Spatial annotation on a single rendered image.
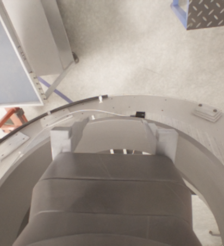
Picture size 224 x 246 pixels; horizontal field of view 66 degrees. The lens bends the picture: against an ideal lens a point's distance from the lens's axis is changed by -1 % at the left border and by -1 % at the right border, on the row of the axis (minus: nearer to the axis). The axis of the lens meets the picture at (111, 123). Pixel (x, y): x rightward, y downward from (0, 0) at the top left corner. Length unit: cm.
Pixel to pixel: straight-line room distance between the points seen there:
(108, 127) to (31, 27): 80
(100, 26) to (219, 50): 89
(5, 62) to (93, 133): 55
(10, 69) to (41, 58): 37
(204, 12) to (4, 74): 94
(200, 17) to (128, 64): 80
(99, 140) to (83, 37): 88
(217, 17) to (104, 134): 68
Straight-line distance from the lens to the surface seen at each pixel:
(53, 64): 133
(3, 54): 101
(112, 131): 88
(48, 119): 105
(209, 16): 84
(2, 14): 91
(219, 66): 162
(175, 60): 151
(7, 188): 81
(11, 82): 107
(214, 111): 90
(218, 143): 81
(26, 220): 115
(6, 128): 213
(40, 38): 130
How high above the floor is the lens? 139
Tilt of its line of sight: 48 degrees down
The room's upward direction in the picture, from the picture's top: 167 degrees counter-clockwise
